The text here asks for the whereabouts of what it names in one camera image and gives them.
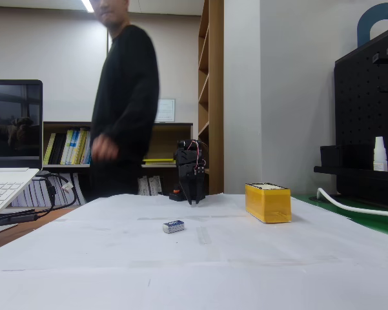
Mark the small blue white packet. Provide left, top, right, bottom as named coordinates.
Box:
left=163, top=219, right=185, bottom=234

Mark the yellow box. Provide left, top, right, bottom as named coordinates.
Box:
left=244, top=182, right=292, bottom=224

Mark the person's hand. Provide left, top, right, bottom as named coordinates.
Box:
left=92, top=134, right=120, bottom=162

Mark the flat yellow book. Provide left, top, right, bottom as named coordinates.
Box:
left=144, top=158, right=175, bottom=166

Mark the framed white certificate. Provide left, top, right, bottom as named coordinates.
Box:
left=154, top=98, right=176, bottom=123

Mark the tall wooden bookshelf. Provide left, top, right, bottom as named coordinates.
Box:
left=198, top=0, right=225, bottom=196

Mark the white paper table cover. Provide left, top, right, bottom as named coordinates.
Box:
left=0, top=192, right=388, bottom=310

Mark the person in black sweater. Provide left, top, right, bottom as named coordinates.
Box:
left=89, top=0, right=161, bottom=203

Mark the black pegboard box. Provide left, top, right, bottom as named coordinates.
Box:
left=320, top=145, right=343, bottom=169

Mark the thin yellow leaning book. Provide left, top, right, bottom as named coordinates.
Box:
left=43, top=132, right=57, bottom=165

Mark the green desk mat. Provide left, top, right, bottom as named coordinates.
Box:
left=290, top=193, right=388, bottom=242

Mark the black pegboard stand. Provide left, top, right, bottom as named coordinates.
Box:
left=313, top=24, right=388, bottom=211

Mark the white laptop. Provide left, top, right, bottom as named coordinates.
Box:
left=0, top=79, right=43, bottom=227

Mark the white dropper bottle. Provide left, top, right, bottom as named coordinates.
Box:
left=373, top=136, right=388, bottom=172

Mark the teal arch shape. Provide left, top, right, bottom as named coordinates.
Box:
left=357, top=2, right=388, bottom=48

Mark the red servo wire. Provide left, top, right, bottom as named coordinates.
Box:
left=187, top=141, right=206, bottom=172

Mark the black looped cable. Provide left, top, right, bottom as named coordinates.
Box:
left=35, top=172, right=79, bottom=214

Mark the white power strip cable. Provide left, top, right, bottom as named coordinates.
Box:
left=316, top=187, right=388, bottom=217

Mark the black cable adapter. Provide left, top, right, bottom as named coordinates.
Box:
left=0, top=209, right=37, bottom=229

